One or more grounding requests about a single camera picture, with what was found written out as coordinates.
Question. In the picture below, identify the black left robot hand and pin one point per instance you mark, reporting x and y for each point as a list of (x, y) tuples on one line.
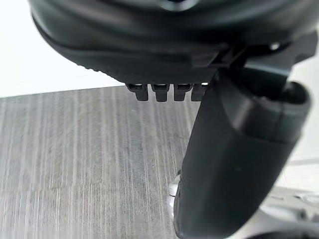
[(154, 42)]

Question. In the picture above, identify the silver robot leg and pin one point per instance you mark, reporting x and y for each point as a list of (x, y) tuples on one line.
[(286, 211)]

